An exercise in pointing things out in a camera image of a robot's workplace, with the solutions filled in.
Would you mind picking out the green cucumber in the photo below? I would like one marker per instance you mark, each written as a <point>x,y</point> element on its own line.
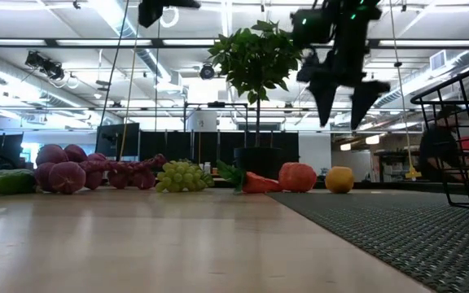
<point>2,183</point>

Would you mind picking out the green grape bunch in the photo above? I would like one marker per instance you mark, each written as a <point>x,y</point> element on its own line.
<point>181,177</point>

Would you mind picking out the glowing ceiling lamp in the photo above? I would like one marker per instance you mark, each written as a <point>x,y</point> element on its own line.
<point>373,139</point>
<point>345,147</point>

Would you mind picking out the yellow-orange lemon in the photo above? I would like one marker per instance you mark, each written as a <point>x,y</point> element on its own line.
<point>339,180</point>

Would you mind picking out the person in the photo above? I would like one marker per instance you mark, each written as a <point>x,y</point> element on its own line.
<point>438,142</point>

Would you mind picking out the black partition panels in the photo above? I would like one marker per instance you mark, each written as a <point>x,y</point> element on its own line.
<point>157,144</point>

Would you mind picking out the green tree in black pot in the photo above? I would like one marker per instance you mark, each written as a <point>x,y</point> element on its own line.
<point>255,61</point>

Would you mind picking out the white air vent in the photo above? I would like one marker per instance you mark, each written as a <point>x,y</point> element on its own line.
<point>438,60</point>

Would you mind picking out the orange carrot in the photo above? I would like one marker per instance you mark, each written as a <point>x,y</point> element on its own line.
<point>259,184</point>

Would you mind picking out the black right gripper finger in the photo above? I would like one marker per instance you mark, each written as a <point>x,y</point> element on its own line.
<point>324,97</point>
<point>365,99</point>

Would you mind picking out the grey woven placemat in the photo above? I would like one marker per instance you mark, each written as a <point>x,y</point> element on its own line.
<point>401,236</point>

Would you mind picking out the storage shelf with bins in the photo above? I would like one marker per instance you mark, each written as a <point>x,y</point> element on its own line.
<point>397,167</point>

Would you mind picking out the white cylinder tank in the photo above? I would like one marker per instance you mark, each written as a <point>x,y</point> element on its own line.
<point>202,122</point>

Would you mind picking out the white bottle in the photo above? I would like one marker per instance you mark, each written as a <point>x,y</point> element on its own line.
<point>207,167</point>

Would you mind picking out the black ceiling spotlight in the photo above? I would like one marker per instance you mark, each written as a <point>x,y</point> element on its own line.
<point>207,72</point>
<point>45,65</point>

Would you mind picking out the black metal frame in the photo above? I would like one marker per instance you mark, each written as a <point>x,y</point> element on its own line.
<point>218,104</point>

